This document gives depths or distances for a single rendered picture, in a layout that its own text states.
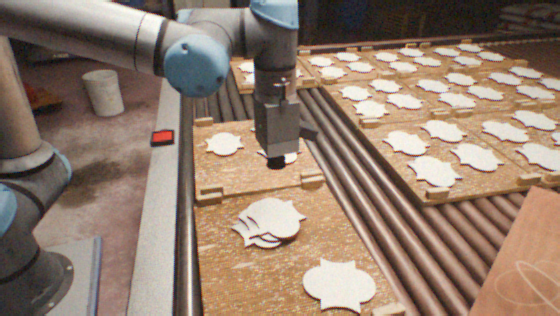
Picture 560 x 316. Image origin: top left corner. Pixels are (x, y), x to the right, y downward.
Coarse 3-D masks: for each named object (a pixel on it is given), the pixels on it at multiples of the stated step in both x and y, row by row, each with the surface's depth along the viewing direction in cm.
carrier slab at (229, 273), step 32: (288, 192) 92; (320, 192) 92; (224, 224) 82; (320, 224) 82; (224, 256) 74; (256, 256) 74; (288, 256) 74; (320, 256) 74; (352, 256) 74; (224, 288) 67; (256, 288) 67; (288, 288) 67; (384, 288) 67
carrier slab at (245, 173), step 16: (208, 128) 121; (224, 128) 121; (240, 128) 121; (256, 144) 112; (304, 144) 112; (208, 160) 105; (224, 160) 105; (240, 160) 105; (256, 160) 105; (304, 160) 105; (208, 176) 98; (224, 176) 98; (240, 176) 98; (256, 176) 98; (272, 176) 98; (288, 176) 98; (224, 192) 92; (240, 192) 92; (256, 192) 93
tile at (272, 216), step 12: (264, 204) 83; (276, 204) 83; (288, 204) 83; (252, 216) 80; (264, 216) 80; (276, 216) 80; (288, 216) 80; (300, 216) 80; (264, 228) 77; (276, 228) 77; (288, 228) 77
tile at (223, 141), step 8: (216, 136) 115; (224, 136) 115; (232, 136) 115; (240, 136) 115; (208, 144) 111; (216, 144) 110; (224, 144) 110; (232, 144) 110; (240, 144) 110; (208, 152) 108; (216, 152) 106; (224, 152) 106; (232, 152) 106
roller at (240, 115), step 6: (228, 72) 174; (228, 78) 167; (228, 84) 162; (234, 84) 161; (228, 90) 158; (234, 90) 154; (234, 96) 149; (234, 102) 144; (240, 102) 145; (234, 108) 141; (240, 108) 139; (240, 114) 134; (240, 120) 130
